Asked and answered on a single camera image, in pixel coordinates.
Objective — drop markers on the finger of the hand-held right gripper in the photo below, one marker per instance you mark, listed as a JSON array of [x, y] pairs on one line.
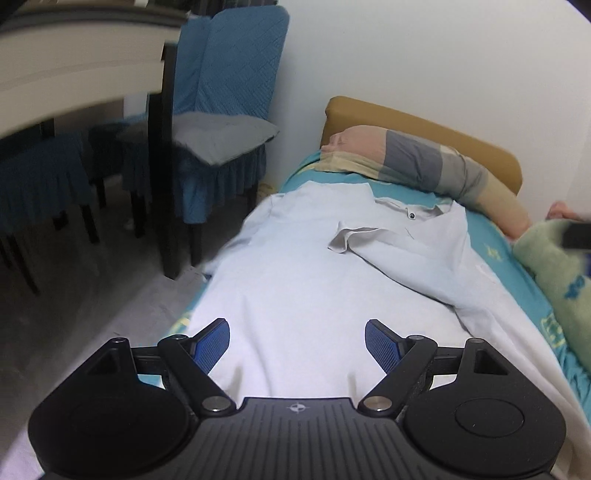
[[577, 236]]

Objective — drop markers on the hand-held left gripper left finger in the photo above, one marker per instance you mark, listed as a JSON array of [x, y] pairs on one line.
[[211, 346]]

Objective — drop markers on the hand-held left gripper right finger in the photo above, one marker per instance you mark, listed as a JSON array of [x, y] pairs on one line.
[[383, 348]]

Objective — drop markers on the white shirt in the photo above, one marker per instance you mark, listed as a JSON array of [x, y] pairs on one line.
[[323, 286]]

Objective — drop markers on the pink plush toy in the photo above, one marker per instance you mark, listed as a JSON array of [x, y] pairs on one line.
[[565, 211]]

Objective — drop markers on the green fleece printed blanket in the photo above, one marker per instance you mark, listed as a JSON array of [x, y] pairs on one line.
[[554, 286]]

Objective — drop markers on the checked pillow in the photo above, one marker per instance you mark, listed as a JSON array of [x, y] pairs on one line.
[[415, 157]]

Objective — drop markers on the grey seat cushion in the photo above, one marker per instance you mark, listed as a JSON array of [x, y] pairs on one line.
[[217, 138]]

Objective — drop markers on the blue covered chair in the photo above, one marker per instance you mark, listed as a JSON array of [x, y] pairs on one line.
[[240, 60], [41, 184]]

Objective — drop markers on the white table with black legs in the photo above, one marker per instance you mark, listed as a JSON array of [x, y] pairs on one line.
[[69, 64]]

